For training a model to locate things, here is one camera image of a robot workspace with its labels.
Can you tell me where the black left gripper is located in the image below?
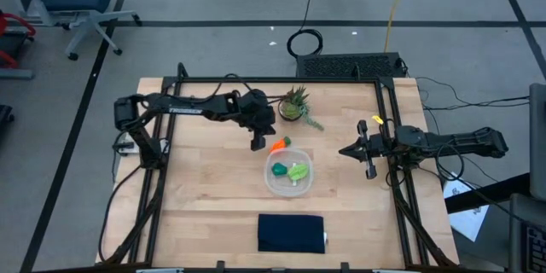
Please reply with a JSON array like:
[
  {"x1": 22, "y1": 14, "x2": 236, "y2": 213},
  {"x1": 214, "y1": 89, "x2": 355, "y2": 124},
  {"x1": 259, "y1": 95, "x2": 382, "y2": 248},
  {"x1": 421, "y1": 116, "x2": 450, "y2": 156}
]
[{"x1": 236, "y1": 89, "x2": 277, "y2": 152}]

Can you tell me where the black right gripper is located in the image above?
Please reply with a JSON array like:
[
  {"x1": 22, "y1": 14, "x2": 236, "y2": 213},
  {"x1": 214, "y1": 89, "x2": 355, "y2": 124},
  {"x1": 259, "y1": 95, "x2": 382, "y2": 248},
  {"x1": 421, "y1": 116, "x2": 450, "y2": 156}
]
[{"x1": 339, "y1": 119, "x2": 396, "y2": 180}]

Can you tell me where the orange toy carrot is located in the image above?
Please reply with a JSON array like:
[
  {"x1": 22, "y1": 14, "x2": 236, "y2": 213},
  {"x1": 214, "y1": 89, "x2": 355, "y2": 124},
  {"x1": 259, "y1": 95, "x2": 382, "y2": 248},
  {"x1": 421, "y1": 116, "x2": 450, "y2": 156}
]
[{"x1": 269, "y1": 136, "x2": 293, "y2": 154}]

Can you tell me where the light green toy lettuce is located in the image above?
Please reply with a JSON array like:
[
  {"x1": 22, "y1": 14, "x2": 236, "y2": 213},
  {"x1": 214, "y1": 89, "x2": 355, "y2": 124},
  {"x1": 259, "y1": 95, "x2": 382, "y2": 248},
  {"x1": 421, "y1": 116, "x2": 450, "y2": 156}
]
[{"x1": 287, "y1": 161, "x2": 310, "y2": 187}]

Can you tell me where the potted succulent plant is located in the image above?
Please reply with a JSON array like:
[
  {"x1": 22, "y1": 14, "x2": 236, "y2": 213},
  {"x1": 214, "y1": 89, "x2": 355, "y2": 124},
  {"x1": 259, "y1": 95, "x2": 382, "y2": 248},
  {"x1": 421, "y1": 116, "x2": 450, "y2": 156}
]
[{"x1": 276, "y1": 84, "x2": 325, "y2": 132}]

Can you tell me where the clear plastic container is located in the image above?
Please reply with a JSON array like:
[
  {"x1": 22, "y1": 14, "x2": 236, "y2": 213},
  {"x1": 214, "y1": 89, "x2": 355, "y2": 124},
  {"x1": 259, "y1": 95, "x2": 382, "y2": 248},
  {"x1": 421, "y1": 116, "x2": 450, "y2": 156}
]
[{"x1": 264, "y1": 148, "x2": 315, "y2": 199}]

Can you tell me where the black perforated computer case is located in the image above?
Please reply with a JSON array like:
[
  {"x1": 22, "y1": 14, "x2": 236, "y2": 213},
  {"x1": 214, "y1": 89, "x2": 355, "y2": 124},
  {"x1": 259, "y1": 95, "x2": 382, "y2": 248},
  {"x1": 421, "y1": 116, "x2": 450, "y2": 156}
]
[{"x1": 295, "y1": 52, "x2": 407, "y2": 79}]

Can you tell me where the navy folded cloth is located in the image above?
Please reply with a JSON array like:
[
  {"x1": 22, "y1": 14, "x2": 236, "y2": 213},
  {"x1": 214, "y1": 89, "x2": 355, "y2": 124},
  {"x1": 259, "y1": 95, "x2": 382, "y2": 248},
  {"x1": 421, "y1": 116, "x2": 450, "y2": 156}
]
[{"x1": 257, "y1": 213, "x2": 328, "y2": 255}]

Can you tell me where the white printed paper sheet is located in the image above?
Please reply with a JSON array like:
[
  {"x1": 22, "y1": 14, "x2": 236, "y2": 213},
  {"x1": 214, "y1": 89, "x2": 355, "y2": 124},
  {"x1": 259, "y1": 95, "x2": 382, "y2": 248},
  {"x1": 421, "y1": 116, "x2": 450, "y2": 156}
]
[{"x1": 442, "y1": 171, "x2": 491, "y2": 243}]

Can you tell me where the black bar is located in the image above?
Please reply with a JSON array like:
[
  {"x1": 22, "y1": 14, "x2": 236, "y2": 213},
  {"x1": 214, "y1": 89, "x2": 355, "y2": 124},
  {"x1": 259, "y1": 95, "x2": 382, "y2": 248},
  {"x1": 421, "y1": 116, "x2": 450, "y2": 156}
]
[{"x1": 443, "y1": 172, "x2": 532, "y2": 215}]

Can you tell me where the white power adapter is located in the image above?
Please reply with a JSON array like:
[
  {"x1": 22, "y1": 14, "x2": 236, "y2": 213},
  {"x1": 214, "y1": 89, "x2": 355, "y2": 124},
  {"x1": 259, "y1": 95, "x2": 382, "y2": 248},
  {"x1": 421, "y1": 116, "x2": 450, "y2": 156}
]
[{"x1": 113, "y1": 131, "x2": 141, "y2": 155}]

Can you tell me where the grey desk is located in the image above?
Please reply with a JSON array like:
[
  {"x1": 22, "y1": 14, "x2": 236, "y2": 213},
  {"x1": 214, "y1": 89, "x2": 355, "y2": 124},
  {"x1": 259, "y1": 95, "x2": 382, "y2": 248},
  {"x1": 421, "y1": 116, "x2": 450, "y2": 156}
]
[
  {"x1": 528, "y1": 83, "x2": 546, "y2": 202},
  {"x1": 508, "y1": 193, "x2": 546, "y2": 273}
]

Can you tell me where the black keyboard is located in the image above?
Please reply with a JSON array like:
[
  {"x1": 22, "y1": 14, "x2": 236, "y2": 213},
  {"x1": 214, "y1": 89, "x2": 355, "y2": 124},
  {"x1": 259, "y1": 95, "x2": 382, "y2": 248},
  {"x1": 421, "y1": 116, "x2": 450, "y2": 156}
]
[{"x1": 525, "y1": 223, "x2": 546, "y2": 273}]

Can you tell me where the red framed black cart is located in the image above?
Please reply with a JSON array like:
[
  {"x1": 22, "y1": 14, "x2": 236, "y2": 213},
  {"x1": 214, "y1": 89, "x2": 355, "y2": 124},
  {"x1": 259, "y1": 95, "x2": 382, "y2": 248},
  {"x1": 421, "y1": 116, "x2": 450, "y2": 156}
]
[{"x1": 0, "y1": 10, "x2": 38, "y2": 81}]

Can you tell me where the black aluminium frame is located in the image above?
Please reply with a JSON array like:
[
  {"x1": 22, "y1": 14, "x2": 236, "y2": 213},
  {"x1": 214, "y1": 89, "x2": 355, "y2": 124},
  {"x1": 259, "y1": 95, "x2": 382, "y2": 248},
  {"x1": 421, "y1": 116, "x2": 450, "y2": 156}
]
[{"x1": 96, "y1": 61, "x2": 461, "y2": 273}]

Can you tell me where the coiled black cable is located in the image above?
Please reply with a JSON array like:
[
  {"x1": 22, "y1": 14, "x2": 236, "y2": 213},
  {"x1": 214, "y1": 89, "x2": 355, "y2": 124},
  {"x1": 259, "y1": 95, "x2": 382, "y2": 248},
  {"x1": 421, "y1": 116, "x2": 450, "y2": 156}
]
[{"x1": 286, "y1": 0, "x2": 324, "y2": 59}]

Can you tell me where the black floor cable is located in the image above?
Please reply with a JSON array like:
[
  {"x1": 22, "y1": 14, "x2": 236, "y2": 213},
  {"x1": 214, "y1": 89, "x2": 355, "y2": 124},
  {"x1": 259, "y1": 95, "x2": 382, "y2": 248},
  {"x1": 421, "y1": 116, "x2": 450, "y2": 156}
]
[{"x1": 415, "y1": 75, "x2": 531, "y2": 112}]

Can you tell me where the yellow cable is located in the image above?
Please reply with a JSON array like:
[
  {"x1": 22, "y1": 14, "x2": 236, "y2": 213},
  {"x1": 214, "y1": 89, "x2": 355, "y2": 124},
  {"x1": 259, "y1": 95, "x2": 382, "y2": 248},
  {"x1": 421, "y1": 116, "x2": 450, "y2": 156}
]
[{"x1": 382, "y1": 0, "x2": 413, "y2": 54}]

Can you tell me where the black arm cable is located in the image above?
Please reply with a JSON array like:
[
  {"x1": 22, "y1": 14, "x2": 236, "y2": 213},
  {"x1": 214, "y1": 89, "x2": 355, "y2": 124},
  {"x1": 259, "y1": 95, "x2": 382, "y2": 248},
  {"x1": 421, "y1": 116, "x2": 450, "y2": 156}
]
[{"x1": 97, "y1": 164, "x2": 142, "y2": 264}]

